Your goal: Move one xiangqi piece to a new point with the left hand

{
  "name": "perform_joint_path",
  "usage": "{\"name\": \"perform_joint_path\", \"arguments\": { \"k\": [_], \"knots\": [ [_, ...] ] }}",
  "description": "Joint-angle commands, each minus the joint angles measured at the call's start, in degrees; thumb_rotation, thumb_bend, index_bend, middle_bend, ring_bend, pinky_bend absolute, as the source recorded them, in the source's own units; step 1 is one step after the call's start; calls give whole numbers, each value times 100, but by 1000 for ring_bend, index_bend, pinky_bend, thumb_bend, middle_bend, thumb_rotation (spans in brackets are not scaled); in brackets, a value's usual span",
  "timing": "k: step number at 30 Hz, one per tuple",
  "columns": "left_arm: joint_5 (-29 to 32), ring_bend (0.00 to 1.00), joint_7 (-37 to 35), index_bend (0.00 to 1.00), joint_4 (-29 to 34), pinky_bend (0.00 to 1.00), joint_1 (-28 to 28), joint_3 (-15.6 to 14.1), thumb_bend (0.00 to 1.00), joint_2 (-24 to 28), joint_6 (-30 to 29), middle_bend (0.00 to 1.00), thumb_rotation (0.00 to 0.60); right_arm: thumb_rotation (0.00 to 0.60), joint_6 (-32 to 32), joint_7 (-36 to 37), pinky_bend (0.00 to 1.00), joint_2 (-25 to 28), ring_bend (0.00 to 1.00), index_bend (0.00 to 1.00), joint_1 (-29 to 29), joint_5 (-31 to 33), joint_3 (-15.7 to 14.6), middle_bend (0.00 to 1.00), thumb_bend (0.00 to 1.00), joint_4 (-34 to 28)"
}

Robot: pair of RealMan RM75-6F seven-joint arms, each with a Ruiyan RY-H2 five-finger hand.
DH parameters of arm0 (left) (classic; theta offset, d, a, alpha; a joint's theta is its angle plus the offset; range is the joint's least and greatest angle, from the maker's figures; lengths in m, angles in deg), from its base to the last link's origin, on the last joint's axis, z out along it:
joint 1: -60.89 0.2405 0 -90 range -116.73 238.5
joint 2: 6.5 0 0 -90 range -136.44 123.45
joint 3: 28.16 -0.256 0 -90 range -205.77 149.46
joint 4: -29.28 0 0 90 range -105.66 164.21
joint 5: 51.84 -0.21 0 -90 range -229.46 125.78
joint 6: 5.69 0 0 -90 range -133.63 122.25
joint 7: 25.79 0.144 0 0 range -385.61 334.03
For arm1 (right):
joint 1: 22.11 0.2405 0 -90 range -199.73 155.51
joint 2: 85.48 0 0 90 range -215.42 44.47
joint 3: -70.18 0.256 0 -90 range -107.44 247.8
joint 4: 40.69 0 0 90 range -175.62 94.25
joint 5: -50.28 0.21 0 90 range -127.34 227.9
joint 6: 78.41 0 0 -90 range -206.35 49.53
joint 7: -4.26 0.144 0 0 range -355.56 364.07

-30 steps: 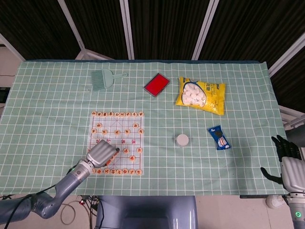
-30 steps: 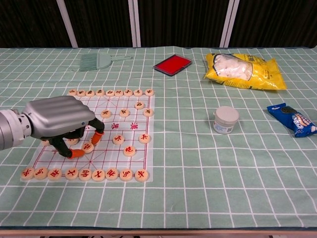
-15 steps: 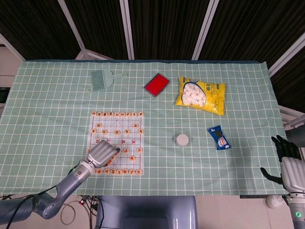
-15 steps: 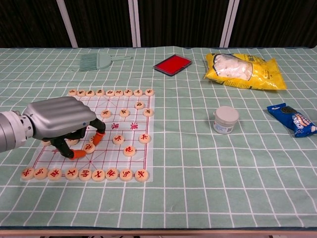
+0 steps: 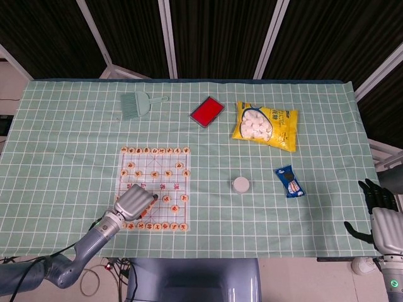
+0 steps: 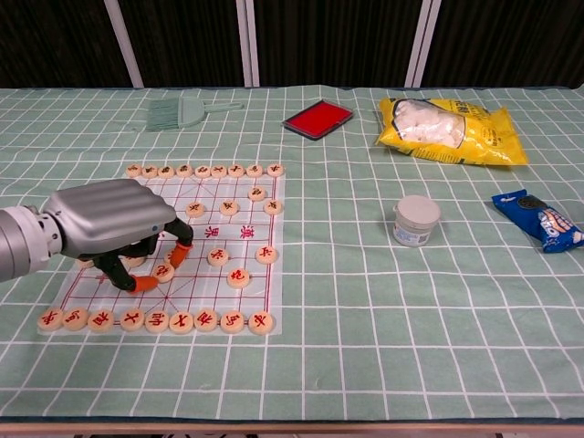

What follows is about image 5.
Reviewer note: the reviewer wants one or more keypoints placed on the dark partition panel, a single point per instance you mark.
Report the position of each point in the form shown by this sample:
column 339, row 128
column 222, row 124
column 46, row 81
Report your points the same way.
column 47, row 31
column 387, row 110
column 330, row 31
column 220, row 31
column 132, row 31

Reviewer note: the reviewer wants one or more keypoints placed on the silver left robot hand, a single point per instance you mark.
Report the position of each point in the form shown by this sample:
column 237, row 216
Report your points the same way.
column 133, row 201

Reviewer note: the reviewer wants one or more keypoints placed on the silver aluminium frame rail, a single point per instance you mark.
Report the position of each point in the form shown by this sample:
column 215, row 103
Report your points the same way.
column 387, row 154

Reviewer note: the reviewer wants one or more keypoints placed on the translucent Chinese chess board sheet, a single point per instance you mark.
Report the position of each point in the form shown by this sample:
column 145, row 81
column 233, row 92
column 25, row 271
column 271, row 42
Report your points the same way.
column 148, row 179

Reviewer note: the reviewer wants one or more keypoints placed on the blue cookie packet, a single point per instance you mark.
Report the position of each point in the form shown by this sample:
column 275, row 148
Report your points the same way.
column 291, row 184

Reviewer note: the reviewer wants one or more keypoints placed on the red print cannon chess piece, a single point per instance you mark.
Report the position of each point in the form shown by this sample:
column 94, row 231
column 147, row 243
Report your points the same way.
column 175, row 208
column 148, row 209

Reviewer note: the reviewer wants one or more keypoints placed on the small red plug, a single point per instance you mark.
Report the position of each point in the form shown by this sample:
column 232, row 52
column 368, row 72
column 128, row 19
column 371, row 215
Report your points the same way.
column 109, row 267

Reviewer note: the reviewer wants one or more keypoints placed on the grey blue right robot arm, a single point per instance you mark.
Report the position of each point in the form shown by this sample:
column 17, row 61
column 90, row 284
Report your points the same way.
column 392, row 283

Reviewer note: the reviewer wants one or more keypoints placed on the grey blue robot torso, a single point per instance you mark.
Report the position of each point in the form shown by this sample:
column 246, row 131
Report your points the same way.
column 195, row 280

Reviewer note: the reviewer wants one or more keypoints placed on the red ink pad black case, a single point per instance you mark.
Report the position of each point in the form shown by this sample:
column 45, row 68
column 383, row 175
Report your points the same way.
column 206, row 111

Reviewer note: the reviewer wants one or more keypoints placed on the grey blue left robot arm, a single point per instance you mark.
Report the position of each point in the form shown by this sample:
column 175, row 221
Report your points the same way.
column 104, row 229

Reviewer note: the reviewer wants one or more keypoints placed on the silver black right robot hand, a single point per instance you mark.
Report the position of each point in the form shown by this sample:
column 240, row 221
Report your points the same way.
column 388, row 230

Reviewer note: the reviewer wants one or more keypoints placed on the white partition frame foot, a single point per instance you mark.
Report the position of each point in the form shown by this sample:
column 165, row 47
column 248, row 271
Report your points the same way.
column 126, row 73

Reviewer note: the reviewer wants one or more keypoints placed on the yellow bag of white sweets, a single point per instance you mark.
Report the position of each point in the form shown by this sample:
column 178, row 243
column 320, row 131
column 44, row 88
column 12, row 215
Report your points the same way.
column 283, row 132

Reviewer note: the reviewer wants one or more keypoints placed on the white plastic jar with lid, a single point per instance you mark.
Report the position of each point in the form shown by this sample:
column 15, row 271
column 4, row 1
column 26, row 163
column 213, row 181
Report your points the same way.
column 241, row 185

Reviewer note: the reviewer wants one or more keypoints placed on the black box device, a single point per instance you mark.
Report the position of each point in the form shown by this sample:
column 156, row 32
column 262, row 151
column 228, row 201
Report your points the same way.
column 3, row 126

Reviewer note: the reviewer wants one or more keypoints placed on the green checked tablecloth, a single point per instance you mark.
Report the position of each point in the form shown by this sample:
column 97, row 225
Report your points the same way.
column 220, row 220

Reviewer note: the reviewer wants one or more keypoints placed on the grey blue rounded housing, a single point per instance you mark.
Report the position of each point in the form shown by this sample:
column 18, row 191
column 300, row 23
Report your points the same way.
column 392, row 174

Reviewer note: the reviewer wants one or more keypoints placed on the white partition frame post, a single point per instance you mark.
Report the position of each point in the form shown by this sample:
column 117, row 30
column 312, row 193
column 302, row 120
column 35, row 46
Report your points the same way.
column 14, row 64
column 378, row 77
column 271, row 37
column 94, row 31
column 169, row 37

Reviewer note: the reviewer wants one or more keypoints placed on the small green hand brush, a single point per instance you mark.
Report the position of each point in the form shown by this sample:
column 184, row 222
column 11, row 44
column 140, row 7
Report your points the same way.
column 129, row 107

